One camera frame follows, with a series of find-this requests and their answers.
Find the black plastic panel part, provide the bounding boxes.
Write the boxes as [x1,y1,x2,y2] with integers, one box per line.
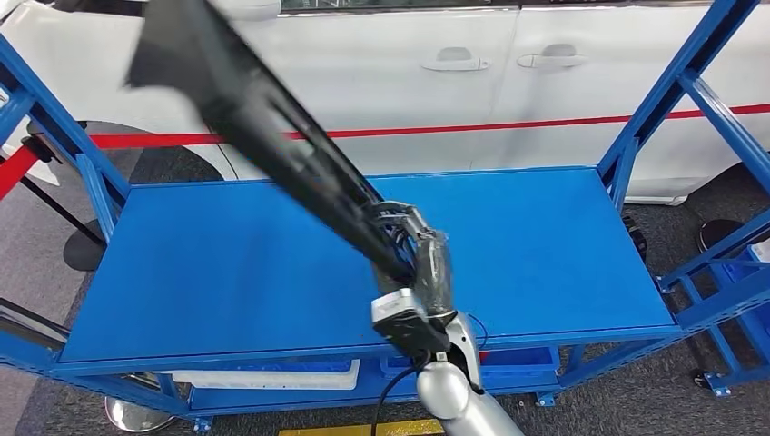
[123,0,422,290]

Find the blue metal shelf rack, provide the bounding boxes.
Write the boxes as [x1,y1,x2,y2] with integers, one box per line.
[0,0,770,434]

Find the blue wheeled shelf rack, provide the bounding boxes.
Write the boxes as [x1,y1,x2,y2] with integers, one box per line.
[656,207,770,399]

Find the red barrier belt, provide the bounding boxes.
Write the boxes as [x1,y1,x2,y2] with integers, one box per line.
[0,145,40,200]
[90,103,770,151]

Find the white car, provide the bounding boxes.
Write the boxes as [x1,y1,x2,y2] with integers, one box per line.
[0,0,770,206]

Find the blue plastic crate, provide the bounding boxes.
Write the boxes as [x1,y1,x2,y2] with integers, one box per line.
[379,347,560,392]
[252,360,353,374]

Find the white plastic crate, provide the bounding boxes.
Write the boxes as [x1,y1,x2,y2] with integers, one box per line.
[171,360,362,391]

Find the black ribbed block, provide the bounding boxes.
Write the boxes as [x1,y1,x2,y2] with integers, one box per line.
[622,215,647,263]

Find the chrome base stanchion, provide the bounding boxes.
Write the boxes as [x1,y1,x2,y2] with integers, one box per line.
[0,297,175,434]

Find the dark stanchion base disc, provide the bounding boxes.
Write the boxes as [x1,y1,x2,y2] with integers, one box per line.
[696,219,748,255]

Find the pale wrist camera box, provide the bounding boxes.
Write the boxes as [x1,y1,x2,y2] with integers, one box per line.
[370,288,452,356]

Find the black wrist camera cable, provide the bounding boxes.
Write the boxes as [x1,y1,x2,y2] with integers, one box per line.
[370,353,434,436]

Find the black stanchion post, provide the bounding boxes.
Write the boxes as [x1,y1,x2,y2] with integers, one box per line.
[21,120,110,272]

